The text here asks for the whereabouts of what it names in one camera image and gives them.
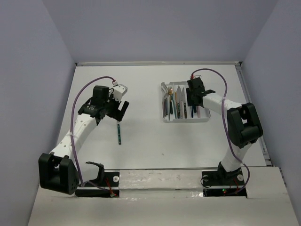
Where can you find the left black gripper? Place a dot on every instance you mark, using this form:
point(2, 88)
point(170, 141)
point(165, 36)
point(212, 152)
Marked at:
point(113, 115)

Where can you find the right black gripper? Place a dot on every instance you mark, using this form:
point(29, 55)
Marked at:
point(190, 102)

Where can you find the pink handled spoon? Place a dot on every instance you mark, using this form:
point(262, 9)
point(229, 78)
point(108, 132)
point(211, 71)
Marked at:
point(199, 111)

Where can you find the teal handled spoon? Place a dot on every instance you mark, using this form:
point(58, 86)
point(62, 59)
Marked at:
point(119, 132)

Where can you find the gold fork green handle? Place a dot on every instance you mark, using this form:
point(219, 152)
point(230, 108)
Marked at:
point(170, 93)

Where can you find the all silver fork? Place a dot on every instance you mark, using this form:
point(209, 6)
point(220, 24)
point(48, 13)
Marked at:
point(165, 99)

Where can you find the blue metallic spoon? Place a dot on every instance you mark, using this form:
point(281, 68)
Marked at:
point(193, 110)

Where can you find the orange handled knife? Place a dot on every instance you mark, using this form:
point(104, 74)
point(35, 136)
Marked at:
point(175, 105)

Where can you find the pink handled fork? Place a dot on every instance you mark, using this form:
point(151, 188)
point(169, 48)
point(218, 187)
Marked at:
point(163, 103)

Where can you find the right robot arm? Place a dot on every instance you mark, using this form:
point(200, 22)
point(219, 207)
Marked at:
point(241, 125)

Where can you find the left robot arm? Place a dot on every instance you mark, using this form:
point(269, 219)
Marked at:
point(59, 169)

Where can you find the white compartment tray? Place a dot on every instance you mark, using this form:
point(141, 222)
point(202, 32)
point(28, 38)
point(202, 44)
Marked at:
point(205, 113)

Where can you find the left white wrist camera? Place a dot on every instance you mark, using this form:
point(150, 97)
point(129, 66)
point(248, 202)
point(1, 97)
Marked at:
point(119, 90)

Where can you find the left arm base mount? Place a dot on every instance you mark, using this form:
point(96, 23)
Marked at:
point(106, 187)

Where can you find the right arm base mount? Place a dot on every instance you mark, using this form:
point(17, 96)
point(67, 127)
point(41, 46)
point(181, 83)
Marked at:
point(223, 186)

